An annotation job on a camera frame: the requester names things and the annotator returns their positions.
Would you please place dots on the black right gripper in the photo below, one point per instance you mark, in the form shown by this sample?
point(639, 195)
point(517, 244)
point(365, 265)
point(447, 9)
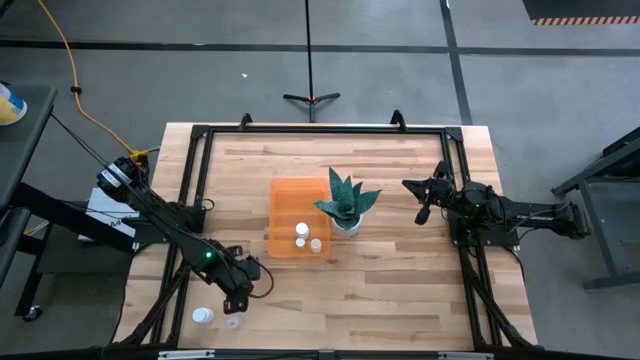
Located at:
point(437, 192)

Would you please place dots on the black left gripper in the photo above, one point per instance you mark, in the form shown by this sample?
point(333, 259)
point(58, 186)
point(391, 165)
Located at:
point(237, 275)

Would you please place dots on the clear pill bottle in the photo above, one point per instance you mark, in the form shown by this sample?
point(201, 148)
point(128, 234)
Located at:
point(315, 245)
point(233, 323)
point(300, 242)

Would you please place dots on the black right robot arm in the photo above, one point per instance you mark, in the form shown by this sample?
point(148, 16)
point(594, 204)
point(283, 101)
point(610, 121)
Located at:
point(525, 215)

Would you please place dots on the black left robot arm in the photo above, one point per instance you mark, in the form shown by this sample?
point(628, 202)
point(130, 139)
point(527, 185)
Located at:
point(165, 220)

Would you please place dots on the orange plastic basket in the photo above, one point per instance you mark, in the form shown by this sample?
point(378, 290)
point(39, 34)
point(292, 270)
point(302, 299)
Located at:
point(290, 205)

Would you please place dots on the green plant in white pot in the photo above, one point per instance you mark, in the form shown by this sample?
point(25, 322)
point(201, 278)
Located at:
point(346, 205)

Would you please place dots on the black metal cart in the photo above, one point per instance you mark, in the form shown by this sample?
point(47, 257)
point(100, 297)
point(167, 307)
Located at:
point(595, 185)

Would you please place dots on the black tripod stand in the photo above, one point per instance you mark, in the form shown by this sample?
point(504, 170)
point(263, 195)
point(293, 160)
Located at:
point(309, 50)

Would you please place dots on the black mat with hazard stripes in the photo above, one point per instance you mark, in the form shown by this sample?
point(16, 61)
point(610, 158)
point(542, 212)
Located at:
point(580, 9)

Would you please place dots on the black side table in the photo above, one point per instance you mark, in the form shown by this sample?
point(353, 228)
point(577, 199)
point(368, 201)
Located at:
point(25, 145)

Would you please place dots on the yellow blue wipes container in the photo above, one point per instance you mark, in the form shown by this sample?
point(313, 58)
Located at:
point(10, 106)

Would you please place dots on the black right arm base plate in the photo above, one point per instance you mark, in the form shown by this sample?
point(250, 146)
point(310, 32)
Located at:
point(480, 236)

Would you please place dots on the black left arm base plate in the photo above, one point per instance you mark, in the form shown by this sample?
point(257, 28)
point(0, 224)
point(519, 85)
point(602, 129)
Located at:
point(150, 235)

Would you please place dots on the black aluminium table frame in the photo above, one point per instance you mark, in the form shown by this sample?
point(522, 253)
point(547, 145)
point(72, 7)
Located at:
point(325, 129)

